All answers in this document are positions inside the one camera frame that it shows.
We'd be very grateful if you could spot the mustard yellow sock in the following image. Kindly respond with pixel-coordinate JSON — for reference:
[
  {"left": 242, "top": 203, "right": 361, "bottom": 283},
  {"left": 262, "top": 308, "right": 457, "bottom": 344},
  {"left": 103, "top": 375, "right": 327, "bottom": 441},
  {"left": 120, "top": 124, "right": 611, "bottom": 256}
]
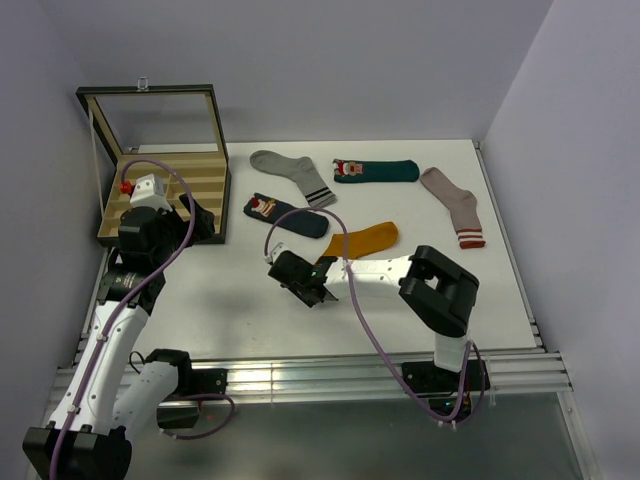
[{"left": 316, "top": 221, "right": 399, "bottom": 263}]

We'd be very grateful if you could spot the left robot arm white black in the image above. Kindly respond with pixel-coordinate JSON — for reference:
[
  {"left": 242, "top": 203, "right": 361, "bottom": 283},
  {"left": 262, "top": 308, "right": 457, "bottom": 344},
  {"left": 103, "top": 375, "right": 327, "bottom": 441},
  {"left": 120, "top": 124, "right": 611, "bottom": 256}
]
[{"left": 22, "top": 193, "right": 215, "bottom": 479}]

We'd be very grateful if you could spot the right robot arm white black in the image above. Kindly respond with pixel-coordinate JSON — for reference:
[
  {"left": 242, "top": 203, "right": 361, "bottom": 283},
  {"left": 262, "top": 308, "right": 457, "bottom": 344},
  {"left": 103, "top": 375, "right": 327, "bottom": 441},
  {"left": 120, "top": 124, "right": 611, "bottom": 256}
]
[{"left": 266, "top": 243, "right": 480, "bottom": 390}]

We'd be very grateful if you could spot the navy santa sock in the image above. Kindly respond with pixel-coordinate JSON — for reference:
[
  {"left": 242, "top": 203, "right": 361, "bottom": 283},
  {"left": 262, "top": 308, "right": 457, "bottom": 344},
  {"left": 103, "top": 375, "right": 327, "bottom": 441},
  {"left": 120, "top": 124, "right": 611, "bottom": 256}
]
[{"left": 243, "top": 193, "right": 329, "bottom": 239}]

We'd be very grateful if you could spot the black compartment box beige lining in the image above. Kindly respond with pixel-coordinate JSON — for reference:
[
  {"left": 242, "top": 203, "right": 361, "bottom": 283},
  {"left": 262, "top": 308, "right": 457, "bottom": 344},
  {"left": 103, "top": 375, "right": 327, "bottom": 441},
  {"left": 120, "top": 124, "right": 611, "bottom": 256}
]
[{"left": 76, "top": 77, "right": 231, "bottom": 247}]

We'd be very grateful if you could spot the grey striped sock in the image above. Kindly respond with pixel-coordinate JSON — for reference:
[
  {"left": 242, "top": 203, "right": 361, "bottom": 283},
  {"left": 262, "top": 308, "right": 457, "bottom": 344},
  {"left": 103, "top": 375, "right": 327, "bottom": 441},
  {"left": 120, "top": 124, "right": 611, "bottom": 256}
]
[{"left": 249, "top": 150, "right": 338, "bottom": 208}]

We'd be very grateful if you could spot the dark green reindeer sock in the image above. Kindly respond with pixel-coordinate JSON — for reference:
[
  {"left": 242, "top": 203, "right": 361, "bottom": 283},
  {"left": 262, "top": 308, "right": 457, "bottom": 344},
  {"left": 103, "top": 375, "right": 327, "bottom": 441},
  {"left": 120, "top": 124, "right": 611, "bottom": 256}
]
[{"left": 333, "top": 159, "right": 420, "bottom": 184}]

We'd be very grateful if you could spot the taupe sock red cuff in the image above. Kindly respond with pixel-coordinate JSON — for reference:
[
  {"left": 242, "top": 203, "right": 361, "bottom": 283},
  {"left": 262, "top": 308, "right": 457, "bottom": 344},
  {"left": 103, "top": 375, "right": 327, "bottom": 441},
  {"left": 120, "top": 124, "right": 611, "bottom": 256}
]
[{"left": 420, "top": 167, "right": 486, "bottom": 250}]

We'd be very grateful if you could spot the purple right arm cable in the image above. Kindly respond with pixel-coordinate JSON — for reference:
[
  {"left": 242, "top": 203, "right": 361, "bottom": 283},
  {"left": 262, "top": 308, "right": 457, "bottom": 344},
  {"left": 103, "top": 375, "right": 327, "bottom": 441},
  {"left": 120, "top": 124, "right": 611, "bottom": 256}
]
[{"left": 263, "top": 207, "right": 486, "bottom": 430}]

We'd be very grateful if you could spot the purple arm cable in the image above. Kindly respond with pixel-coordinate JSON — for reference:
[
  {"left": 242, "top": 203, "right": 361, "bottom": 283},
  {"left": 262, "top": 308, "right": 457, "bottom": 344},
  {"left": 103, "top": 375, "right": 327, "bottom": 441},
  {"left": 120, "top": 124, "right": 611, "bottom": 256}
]
[
  {"left": 263, "top": 207, "right": 486, "bottom": 430},
  {"left": 49, "top": 158, "right": 236, "bottom": 480}
]

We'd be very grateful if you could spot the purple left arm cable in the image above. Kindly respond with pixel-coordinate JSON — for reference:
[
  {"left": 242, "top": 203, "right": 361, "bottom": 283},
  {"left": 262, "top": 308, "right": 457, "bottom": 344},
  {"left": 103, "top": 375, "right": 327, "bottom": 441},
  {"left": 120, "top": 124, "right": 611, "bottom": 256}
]
[{"left": 49, "top": 158, "right": 236, "bottom": 480}]

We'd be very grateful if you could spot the aluminium rail frame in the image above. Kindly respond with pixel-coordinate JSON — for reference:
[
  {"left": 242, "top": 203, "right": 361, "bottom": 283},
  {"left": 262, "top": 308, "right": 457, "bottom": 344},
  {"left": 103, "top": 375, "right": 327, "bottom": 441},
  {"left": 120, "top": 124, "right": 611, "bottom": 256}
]
[{"left": 24, "top": 139, "right": 591, "bottom": 480}]

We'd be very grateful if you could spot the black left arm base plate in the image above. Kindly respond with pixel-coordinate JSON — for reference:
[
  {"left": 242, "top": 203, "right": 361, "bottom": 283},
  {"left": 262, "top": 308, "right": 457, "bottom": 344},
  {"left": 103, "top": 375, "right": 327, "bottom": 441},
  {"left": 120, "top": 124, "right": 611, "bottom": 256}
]
[{"left": 124, "top": 367, "right": 229, "bottom": 401}]

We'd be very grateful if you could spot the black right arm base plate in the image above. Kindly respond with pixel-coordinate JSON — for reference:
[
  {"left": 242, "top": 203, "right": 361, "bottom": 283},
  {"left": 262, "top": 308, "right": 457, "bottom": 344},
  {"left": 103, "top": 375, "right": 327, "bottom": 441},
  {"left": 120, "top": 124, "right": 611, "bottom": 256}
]
[{"left": 401, "top": 360, "right": 491, "bottom": 396}]

